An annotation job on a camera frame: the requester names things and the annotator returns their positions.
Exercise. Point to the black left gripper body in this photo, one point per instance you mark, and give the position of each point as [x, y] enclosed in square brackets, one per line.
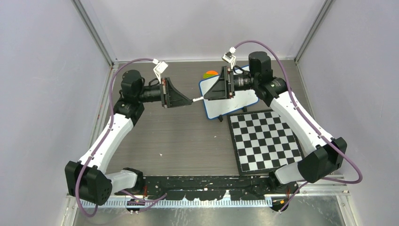
[163, 92]

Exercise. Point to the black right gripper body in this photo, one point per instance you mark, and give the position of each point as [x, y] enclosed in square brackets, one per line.
[230, 83]

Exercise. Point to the black white marker pen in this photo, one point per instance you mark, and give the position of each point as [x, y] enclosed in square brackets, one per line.
[198, 99]

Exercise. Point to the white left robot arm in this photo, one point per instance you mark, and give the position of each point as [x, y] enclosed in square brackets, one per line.
[86, 178]

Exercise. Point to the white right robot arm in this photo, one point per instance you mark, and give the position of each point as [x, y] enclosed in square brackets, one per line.
[321, 150]

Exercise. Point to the blue framed whiteboard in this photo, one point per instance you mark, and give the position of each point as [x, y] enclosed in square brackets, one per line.
[215, 108]

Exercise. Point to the orange green round object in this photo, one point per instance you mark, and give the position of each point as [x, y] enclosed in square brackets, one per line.
[209, 74]

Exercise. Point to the black white checkerboard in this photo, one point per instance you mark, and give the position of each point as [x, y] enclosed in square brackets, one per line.
[262, 142]

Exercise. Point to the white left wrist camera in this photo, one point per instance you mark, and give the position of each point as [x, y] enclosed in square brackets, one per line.
[160, 67]

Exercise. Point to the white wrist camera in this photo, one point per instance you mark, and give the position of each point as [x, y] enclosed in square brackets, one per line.
[160, 67]
[229, 57]

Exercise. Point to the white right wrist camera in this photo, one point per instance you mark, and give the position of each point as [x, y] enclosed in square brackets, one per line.
[229, 57]

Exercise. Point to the aluminium left frame post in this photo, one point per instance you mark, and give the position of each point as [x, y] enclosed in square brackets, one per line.
[91, 20]

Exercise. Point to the aluminium frame post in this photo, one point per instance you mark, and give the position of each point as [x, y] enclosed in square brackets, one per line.
[327, 4]
[91, 20]

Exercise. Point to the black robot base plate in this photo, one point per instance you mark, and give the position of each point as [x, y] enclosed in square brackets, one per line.
[207, 188]

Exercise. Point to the aluminium front frame rail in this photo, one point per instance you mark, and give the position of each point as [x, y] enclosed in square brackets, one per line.
[140, 202]

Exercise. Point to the aluminium right frame post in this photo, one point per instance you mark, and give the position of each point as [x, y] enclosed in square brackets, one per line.
[327, 4]

